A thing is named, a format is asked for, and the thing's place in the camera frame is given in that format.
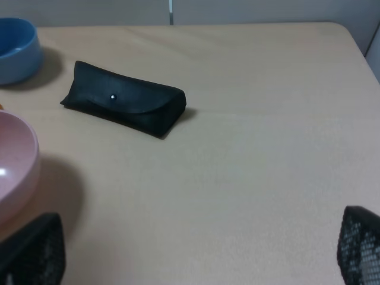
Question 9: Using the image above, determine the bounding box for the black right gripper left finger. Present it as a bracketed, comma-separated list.
[1, 213, 65, 285]

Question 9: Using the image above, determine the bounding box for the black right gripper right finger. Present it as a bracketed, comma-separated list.
[337, 206, 379, 284]

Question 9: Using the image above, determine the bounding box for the pink bowl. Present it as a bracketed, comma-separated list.
[1, 110, 40, 223]

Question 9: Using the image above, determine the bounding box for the black glasses case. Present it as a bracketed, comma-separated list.
[61, 61, 186, 138]

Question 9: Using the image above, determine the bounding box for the blue bowl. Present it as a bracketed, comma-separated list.
[1, 18, 43, 86]

